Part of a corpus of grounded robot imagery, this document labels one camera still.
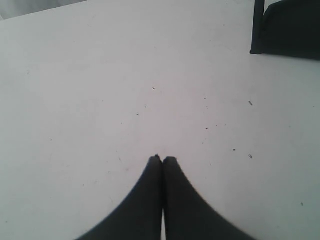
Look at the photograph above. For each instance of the black metal shelf rack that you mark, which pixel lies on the black metal shelf rack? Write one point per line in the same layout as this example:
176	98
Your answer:
287	28

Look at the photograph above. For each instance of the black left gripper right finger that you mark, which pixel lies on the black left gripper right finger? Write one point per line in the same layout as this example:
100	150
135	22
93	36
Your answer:
187	215

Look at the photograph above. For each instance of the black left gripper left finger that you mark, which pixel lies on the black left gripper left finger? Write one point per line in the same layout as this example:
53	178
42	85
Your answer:
139	216

